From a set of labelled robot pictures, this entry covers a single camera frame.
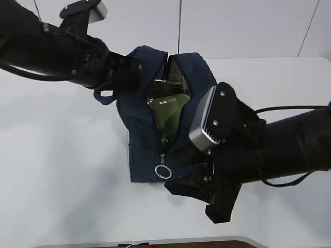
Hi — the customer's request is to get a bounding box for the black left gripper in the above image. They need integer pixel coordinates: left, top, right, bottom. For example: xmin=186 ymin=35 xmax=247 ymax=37
xmin=41 ymin=23 xmax=142 ymax=91

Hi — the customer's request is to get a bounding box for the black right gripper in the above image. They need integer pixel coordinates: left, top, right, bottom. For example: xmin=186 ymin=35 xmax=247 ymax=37
xmin=164 ymin=98 xmax=266 ymax=223

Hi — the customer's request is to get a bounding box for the green cucumber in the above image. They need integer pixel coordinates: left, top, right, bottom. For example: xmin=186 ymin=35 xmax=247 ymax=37
xmin=160 ymin=131 xmax=170 ymax=149

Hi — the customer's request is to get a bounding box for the dark navy insulated lunch bag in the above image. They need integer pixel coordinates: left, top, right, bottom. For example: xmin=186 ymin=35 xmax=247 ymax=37
xmin=94 ymin=45 xmax=217 ymax=183

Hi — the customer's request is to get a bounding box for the glass container with green lid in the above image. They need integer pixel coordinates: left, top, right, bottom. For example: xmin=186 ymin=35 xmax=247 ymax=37
xmin=149 ymin=94 xmax=190 ymax=137

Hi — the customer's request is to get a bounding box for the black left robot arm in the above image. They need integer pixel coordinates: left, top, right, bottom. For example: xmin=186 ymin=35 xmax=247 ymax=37
xmin=1 ymin=1 xmax=142 ymax=91

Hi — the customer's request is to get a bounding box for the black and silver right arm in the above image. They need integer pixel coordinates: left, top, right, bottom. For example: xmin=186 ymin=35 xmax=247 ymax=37
xmin=164 ymin=102 xmax=330 ymax=224

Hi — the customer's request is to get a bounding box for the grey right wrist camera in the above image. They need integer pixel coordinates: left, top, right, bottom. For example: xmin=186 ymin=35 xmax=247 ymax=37
xmin=189 ymin=86 xmax=220 ymax=152

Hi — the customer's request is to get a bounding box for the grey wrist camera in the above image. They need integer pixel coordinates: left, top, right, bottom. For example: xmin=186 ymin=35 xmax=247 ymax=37
xmin=189 ymin=86 xmax=220 ymax=152
xmin=59 ymin=0 xmax=108 ymax=23

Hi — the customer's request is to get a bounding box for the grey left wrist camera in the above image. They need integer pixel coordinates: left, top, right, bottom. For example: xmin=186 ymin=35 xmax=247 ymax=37
xmin=59 ymin=0 xmax=108 ymax=23

